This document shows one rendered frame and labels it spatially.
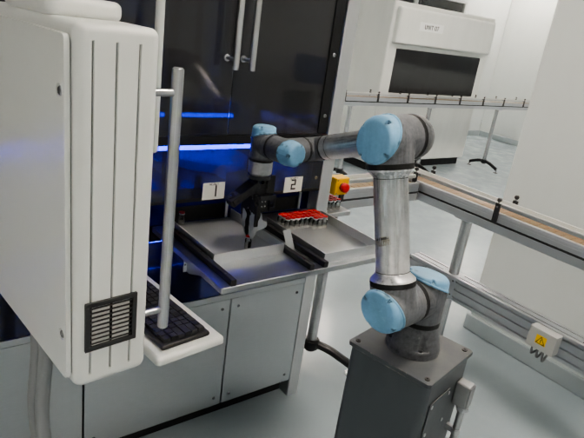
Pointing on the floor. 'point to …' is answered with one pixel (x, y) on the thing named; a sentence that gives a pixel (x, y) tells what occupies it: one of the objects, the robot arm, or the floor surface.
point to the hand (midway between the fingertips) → (247, 234)
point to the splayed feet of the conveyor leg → (326, 350)
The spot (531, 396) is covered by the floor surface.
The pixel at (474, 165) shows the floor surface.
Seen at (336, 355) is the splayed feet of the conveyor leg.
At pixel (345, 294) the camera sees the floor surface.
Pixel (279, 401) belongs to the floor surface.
